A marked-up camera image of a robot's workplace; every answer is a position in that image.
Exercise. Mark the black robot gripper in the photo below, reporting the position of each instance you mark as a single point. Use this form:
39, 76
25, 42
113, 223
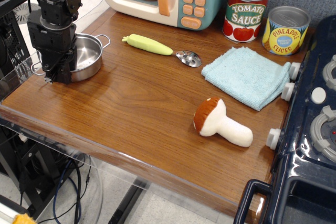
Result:
56, 43

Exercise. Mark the small steel pot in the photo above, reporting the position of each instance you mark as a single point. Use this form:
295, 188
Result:
89, 56

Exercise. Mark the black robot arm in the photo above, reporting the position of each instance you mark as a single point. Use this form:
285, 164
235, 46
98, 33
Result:
58, 12

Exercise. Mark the black side desk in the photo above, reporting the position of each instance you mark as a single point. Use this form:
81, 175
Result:
15, 65

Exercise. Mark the plush brown white mushroom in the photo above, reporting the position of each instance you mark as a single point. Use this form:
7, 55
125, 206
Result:
211, 118

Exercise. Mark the light blue folded cloth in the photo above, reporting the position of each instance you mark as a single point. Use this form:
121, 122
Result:
248, 77

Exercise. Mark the tomato sauce can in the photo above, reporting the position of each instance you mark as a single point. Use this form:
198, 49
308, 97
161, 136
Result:
243, 19

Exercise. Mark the pineapple slices can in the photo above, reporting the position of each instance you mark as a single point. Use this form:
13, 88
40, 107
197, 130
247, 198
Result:
285, 31

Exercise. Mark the navy blue toy stove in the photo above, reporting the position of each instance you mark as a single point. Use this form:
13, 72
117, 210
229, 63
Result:
302, 187

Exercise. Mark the spoon with green carrot handle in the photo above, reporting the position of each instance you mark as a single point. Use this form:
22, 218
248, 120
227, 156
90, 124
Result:
187, 57

